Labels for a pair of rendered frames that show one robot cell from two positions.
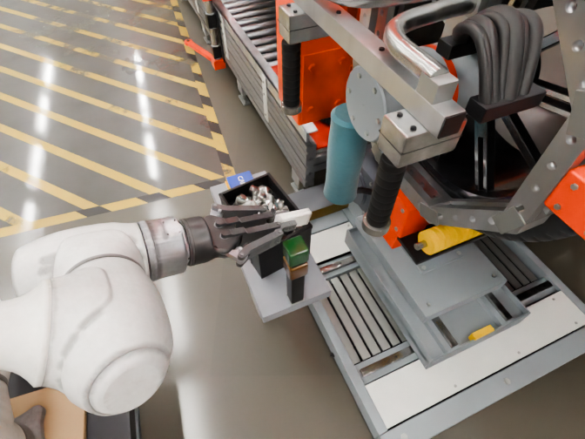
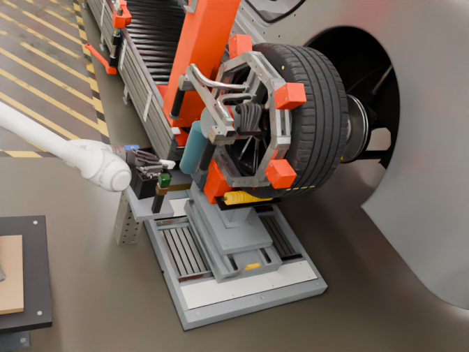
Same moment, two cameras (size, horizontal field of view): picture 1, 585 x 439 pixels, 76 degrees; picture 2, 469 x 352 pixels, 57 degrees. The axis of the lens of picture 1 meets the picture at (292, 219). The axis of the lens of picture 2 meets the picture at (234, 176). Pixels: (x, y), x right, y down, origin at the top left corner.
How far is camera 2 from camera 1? 110 cm
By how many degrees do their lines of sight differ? 18
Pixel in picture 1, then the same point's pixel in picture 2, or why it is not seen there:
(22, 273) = not seen: hidden behind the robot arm
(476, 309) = (253, 256)
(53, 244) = (84, 142)
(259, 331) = (116, 252)
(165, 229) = (119, 149)
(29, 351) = (95, 163)
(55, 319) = (105, 157)
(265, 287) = (139, 204)
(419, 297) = (221, 239)
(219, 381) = (85, 275)
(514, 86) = (250, 126)
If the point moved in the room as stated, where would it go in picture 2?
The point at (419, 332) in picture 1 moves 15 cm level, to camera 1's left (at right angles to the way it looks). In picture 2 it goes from (218, 261) to (188, 256)
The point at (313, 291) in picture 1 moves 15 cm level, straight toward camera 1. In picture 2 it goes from (165, 211) to (157, 236)
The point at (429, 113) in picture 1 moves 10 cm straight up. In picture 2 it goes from (224, 128) to (232, 105)
